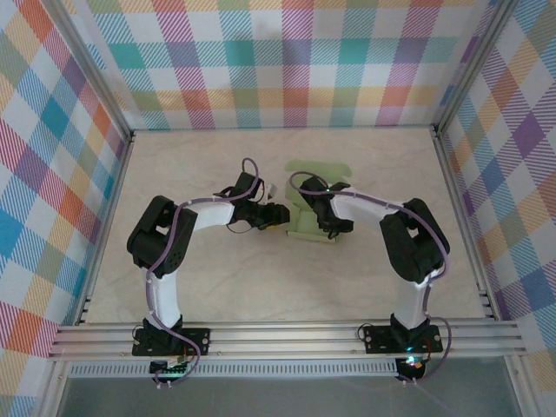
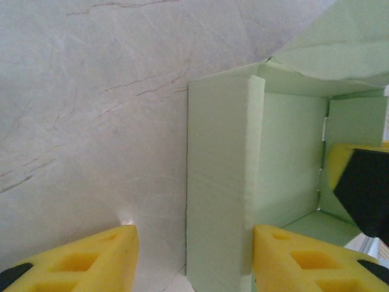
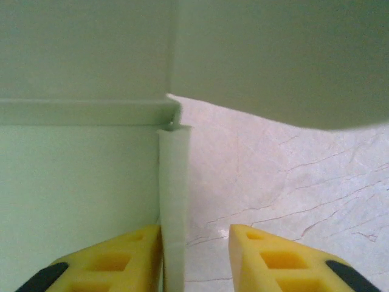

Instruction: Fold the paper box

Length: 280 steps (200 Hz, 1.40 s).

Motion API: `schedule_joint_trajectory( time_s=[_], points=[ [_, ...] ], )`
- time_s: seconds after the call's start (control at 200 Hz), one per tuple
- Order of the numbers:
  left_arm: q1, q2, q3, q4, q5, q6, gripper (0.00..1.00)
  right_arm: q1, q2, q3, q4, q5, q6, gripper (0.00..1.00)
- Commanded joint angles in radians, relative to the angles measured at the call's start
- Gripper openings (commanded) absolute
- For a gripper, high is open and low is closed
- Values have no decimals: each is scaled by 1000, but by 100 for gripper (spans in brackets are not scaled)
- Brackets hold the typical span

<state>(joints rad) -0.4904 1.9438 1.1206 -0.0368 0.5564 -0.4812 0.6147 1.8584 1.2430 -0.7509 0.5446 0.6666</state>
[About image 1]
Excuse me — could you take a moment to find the light green paper box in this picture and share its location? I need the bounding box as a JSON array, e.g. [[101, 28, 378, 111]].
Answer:
[[284, 159, 353, 247]]

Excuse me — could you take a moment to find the aluminium rail holding arm bases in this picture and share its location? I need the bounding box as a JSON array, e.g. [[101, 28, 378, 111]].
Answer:
[[47, 319, 529, 361]]

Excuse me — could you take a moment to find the black controller with orange part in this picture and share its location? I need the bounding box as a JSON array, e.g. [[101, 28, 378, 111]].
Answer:
[[397, 355, 425, 373]]

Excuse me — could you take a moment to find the green circuit board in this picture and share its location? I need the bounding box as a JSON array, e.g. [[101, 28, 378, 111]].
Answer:
[[149, 358, 192, 377]]

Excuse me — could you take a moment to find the aluminium side rail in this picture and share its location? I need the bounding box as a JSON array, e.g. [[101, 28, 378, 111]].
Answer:
[[431, 128, 500, 322], [73, 129, 136, 327]]

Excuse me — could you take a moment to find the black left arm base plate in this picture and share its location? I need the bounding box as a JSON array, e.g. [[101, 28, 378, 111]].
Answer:
[[131, 328, 212, 358]]

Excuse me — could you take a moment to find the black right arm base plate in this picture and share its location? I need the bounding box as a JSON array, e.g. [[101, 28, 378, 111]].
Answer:
[[363, 323, 443, 354]]

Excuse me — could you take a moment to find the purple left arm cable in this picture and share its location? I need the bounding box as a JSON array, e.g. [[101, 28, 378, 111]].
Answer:
[[145, 156, 264, 390]]

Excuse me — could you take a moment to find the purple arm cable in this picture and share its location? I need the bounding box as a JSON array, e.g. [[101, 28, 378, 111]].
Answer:
[[288, 170, 456, 387], [145, 156, 264, 390]]

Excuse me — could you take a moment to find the slotted grey cable duct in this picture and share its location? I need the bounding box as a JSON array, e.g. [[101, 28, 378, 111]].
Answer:
[[67, 358, 400, 378]]

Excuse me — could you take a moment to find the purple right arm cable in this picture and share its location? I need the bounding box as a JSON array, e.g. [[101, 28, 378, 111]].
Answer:
[[288, 170, 456, 387]]

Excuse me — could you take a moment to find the aluminium corner post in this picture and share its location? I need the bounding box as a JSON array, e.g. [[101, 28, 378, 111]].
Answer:
[[433, 0, 521, 136], [45, 0, 136, 142]]

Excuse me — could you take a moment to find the aluminium frame leg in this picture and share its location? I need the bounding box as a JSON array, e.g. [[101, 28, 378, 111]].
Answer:
[[39, 360, 74, 417], [505, 355, 540, 417]]

